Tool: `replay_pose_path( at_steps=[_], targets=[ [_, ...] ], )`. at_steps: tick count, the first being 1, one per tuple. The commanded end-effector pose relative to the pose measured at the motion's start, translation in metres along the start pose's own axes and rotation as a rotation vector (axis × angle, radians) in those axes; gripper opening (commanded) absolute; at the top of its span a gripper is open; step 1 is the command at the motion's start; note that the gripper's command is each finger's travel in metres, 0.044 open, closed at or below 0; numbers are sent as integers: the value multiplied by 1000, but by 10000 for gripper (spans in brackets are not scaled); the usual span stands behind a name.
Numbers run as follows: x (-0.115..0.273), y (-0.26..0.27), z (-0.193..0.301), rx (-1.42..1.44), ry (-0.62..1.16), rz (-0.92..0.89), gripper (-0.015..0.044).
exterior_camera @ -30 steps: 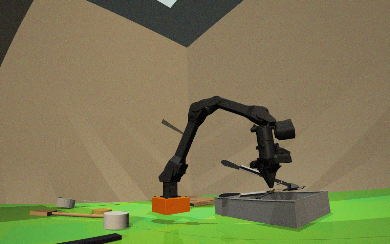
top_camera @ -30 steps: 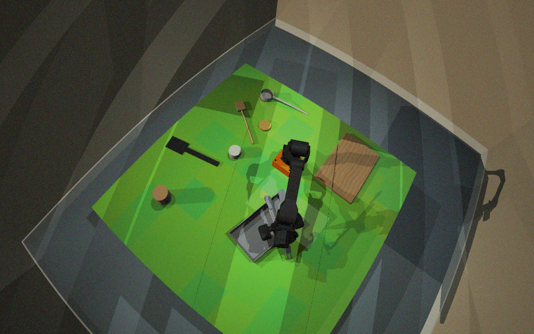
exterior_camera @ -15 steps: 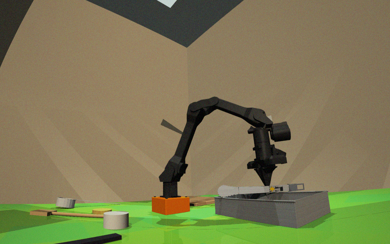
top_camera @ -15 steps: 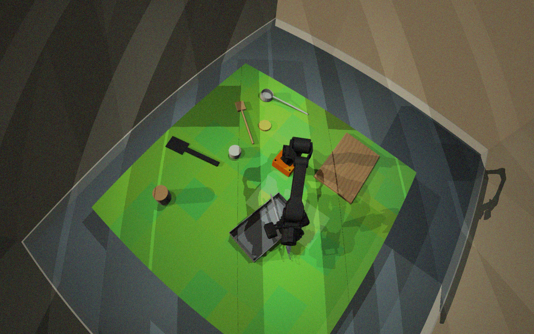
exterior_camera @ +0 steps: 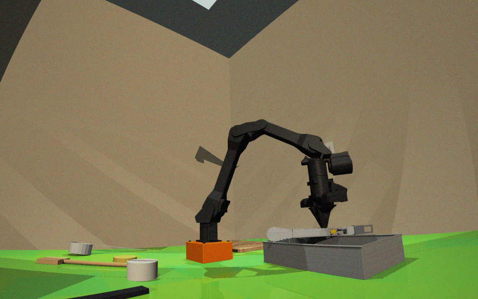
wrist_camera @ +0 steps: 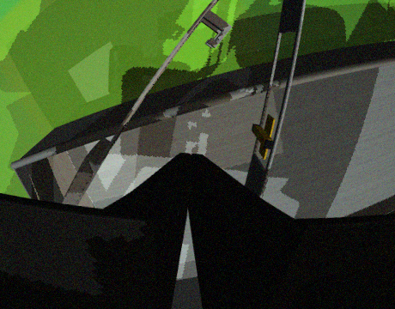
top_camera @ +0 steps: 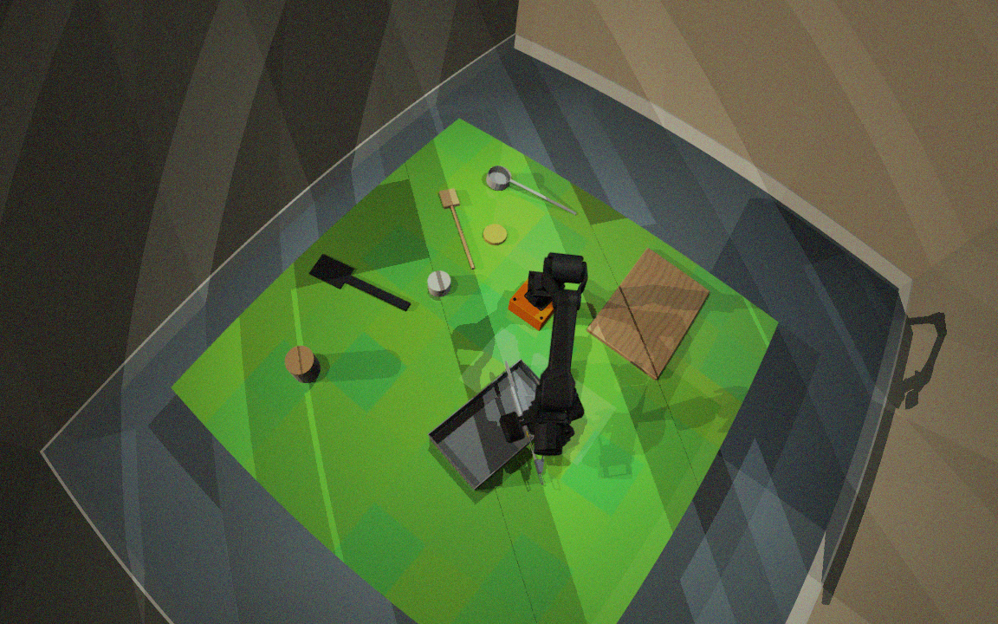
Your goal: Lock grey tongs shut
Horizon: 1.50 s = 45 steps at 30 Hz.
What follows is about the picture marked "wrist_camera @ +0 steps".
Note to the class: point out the grey rectangular tray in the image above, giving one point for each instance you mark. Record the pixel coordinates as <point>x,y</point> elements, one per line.
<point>335,155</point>

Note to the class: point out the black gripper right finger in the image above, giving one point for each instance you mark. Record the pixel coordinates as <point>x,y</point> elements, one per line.
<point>250,255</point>

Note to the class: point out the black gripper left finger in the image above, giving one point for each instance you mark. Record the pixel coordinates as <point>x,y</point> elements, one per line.
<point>126,254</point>

